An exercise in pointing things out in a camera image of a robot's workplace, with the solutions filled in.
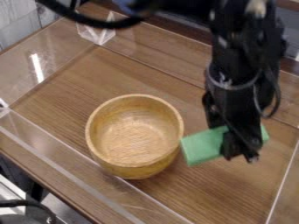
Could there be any green rectangular block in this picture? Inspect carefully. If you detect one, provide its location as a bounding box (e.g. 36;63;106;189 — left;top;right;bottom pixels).
178;123;271;168

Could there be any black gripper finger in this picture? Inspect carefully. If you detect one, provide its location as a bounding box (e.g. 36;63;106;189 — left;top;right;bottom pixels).
220;129;261;164

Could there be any clear acrylic tray wall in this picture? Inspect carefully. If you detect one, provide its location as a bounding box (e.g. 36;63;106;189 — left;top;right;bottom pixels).
0;100;192;224

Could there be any clear acrylic corner bracket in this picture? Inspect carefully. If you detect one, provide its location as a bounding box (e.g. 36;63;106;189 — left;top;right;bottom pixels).
74;10;117;46

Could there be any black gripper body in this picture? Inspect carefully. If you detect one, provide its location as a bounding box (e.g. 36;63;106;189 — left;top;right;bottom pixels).
201;80;280;146

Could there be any black cable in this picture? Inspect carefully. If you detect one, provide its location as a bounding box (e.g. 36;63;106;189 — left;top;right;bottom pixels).
0;199;57;224

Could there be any brown wooden bowl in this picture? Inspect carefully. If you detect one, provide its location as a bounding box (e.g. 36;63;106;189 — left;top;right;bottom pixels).
85;94;184;179

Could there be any black metal table frame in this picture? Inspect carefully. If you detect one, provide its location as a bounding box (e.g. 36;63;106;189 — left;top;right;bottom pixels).
0;156;90;224

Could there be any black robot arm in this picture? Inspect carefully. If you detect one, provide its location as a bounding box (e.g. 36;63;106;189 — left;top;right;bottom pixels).
37;0;285;166

